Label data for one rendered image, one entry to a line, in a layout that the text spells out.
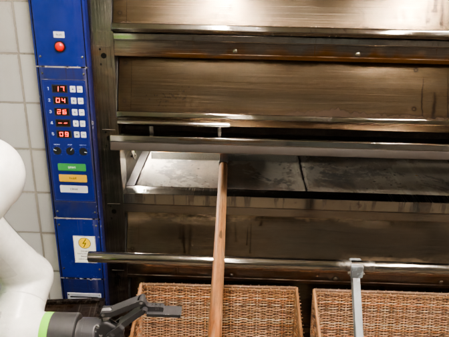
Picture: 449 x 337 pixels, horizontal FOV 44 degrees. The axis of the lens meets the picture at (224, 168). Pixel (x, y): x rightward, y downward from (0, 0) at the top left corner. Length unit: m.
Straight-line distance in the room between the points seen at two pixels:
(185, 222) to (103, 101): 0.49
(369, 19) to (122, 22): 0.70
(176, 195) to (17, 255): 0.73
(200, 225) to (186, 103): 0.44
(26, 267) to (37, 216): 0.73
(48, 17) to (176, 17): 0.36
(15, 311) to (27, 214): 0.76
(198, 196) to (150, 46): 0.51
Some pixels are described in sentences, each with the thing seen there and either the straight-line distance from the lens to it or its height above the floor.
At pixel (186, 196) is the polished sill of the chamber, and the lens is 1.82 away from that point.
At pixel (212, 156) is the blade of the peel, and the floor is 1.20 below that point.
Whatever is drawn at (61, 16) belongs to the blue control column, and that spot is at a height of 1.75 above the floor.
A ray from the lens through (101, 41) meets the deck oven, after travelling 1.71.
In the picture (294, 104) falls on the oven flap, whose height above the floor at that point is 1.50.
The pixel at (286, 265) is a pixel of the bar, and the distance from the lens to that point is 1.50.
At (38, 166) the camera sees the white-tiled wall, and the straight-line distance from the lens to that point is 1.89.
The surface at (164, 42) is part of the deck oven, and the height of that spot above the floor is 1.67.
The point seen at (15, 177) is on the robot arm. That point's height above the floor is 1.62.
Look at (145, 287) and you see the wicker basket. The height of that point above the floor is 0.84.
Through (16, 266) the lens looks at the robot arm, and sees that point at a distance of 1.24.
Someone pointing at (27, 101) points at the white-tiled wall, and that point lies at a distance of 1.82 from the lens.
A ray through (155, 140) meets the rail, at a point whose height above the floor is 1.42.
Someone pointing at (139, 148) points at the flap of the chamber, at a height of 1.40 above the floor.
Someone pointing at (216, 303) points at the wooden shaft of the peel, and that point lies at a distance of 1.28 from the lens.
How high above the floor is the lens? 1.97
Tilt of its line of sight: 23 degrees down
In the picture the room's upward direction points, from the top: 1 degrees clockwise
